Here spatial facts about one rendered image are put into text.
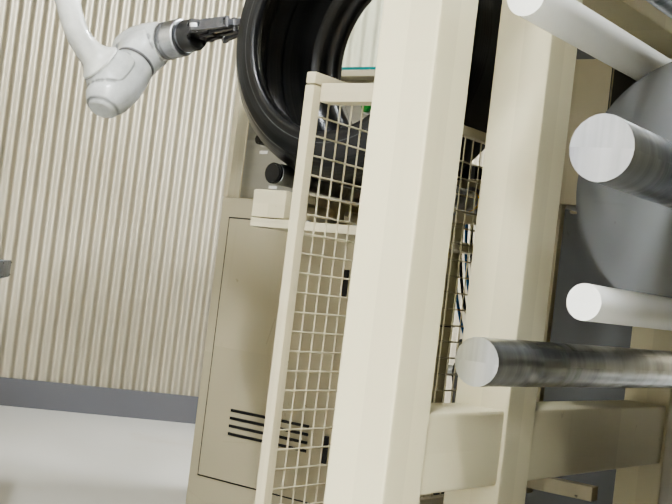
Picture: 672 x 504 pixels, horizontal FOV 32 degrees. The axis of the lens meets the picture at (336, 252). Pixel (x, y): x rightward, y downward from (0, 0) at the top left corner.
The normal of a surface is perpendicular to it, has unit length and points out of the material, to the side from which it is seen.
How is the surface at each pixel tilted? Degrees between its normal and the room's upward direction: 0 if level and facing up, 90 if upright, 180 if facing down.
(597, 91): 90
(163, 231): 90
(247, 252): 90
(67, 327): 90
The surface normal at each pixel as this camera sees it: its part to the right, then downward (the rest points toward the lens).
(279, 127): -0.67, 0.07
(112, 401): 0.19, 0.00
